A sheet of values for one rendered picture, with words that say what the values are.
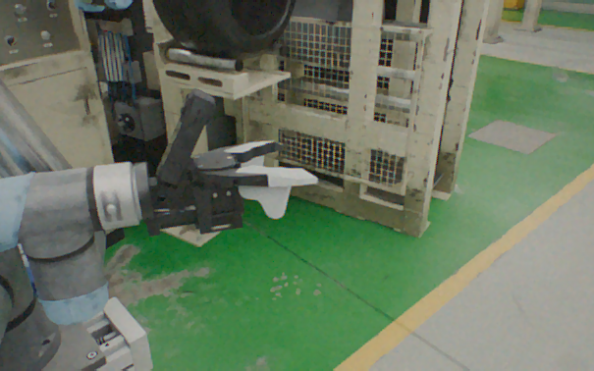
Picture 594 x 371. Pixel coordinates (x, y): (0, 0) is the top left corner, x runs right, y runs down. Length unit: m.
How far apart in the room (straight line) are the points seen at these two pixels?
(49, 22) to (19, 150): 1.42
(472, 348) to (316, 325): 0.56
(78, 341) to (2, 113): 0.41
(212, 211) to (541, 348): 1.59
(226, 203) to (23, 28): 1.54
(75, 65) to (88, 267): 1.52
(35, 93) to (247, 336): 1.18
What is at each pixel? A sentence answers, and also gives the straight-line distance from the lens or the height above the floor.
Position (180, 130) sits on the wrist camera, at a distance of 0.55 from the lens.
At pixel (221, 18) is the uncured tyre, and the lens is 1.64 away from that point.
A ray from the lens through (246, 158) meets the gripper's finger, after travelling 0.62.
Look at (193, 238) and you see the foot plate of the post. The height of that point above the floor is 0.01.
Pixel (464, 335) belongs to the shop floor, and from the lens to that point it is 1.94.
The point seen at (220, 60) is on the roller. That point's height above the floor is 0.91.
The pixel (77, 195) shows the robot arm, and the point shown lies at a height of 1.07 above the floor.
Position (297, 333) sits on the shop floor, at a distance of 1.84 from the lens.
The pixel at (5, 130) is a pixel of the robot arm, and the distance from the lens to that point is 0.67.
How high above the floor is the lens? 1.32
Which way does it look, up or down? 28 degrees down
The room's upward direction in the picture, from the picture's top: straight up
